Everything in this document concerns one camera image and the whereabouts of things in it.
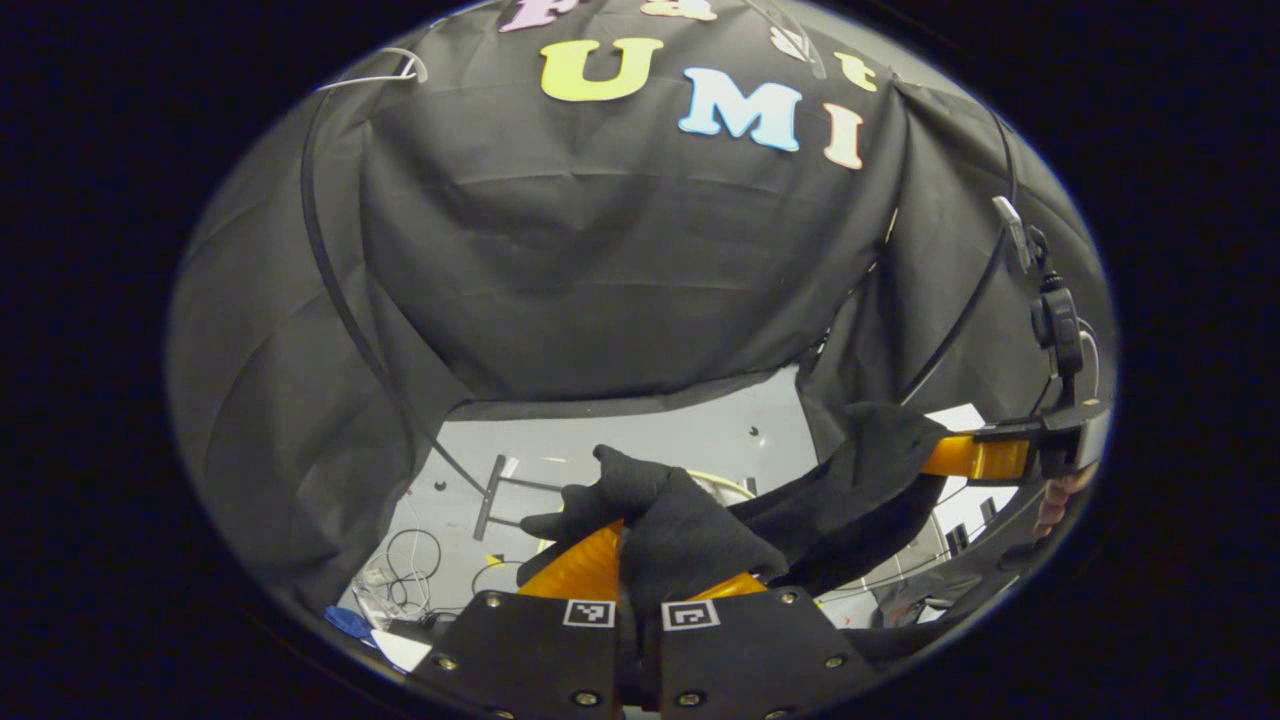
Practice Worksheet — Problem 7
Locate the black knit garment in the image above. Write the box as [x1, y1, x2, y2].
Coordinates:
[518, 400, 951, 626]

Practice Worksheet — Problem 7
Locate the black garment rack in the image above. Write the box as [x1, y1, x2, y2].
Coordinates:
[300, 85, 1019, 541]

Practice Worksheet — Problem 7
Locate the black cable coil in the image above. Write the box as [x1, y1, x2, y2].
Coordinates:
[383, 528, 443, 607]

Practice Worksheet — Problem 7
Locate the black backdrop cloth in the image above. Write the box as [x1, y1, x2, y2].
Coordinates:
[165, 0, 1116, 621]

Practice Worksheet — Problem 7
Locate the white paper sheet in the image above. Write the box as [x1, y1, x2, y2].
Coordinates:
[372, 628, 433, 673]
[925, 403, 988, 433]

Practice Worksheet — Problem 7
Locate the blue cloth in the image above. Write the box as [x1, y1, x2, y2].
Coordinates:
[325, 605, 377, 643]

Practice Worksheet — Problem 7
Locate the beige laundry hamper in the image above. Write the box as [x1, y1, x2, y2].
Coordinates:
[688, 468, 759, 503]

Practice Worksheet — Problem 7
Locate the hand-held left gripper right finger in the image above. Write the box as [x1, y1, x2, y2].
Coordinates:
[645, 570, 881, 720]

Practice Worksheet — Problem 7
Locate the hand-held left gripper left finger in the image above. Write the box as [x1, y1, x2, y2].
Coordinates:
[410, 520, 641, 720]

